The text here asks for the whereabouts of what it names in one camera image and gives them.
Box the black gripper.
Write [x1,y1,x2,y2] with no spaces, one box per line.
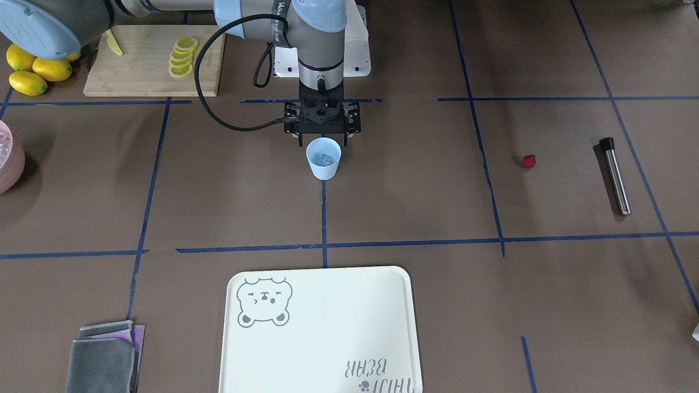
[283,82,362,147]

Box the pink bowl of ice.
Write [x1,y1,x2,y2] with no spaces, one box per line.
[1,121,25,194]

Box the yellow lemon middle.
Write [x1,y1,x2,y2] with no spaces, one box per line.
[32,57,73,82]

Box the red strawberry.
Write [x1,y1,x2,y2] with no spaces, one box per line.
[521,154,537,169]

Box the clear ice cube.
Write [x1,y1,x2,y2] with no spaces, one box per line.
[317,153,335,167]

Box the yellow plastic knife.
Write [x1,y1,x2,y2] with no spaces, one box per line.
[105,29,124,56]

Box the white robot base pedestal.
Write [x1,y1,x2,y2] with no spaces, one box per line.
[273,1,371,78]

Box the light blue plastic cup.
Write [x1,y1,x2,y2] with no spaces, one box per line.
[305,138,342,181]

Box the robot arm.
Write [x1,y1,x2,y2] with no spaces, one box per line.
[1,1,362,144]

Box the cream bear serving tray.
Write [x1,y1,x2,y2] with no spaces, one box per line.
[218,266,424,392]

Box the lemon slices row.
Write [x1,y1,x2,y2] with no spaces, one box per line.
[168,37,199,78]

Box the yellow lemon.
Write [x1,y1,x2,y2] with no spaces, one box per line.
[64,51,81,63]
[8,70,48,97]
[32,57,73,82]
[5,43,37,72]

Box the wooden cutting board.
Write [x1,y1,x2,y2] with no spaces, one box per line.
[83,25,217,97]

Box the steel muddler with black cap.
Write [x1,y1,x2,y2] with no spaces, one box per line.
[599,137,631,217]

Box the grey folded cloth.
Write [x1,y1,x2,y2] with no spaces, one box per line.
[66,319,146,392]

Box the yellow lemon top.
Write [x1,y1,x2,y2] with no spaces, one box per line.
[5,43,37,72]
[64,51,81,63]

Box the yellow lemon bottom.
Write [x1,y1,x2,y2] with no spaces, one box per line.
[8,70,48,97]

